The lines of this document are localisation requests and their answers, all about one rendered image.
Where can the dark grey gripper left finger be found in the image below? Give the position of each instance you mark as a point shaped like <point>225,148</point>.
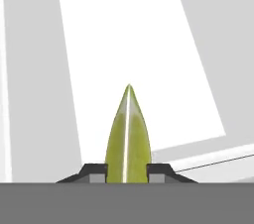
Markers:
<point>94,169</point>

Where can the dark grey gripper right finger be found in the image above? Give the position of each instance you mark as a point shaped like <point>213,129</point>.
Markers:
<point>160,169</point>

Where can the yellow-green lemon wedge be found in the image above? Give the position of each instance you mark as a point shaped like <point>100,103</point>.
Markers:
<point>134,145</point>

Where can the white fridge interior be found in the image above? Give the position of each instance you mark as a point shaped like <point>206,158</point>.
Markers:
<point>139,53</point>

